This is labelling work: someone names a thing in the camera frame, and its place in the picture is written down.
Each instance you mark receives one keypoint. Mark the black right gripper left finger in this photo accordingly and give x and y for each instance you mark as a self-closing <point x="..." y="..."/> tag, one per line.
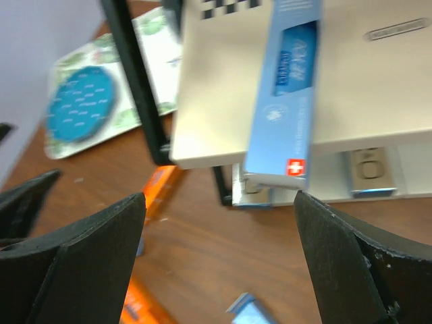
<point x="76" y="274"/>

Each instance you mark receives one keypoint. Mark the three-tier cream shelf rack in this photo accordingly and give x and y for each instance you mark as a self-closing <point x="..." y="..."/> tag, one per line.
<point x="329" y="97"/>

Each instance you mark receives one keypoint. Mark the orange toothpaste box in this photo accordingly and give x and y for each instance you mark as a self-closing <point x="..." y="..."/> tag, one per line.
<point x="157" y="188"/>
<point x="141" y="307"/>

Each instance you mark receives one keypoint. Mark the blue toothpaste box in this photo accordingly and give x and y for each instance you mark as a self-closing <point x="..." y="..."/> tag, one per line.
<point x="282" y="126"/>
<point x="247" y="309"/>

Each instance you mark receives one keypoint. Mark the teal dotted plate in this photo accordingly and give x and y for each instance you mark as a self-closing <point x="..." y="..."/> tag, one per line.
<point x="81" y="105"/>

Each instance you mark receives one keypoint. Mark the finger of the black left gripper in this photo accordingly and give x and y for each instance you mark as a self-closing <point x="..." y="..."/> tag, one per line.
<point x="21" y="205"/>
<point x="5" y="129"/>

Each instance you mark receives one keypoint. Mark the silver toothpaste box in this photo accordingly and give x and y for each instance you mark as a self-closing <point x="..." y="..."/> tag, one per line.
<point x="247" y="195"/>
<point x="369" y="173"/>

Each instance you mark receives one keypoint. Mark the leaf-patterned white tray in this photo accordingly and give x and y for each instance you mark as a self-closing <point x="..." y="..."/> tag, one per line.
<point x="161" y="50"/>

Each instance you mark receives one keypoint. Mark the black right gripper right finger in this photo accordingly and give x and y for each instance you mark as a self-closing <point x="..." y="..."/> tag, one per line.
<point x="361" y="273"/>

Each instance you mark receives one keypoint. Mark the orange toothpaste box bottom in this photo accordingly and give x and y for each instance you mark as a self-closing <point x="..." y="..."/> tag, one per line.
<point x="141" y="307"/>

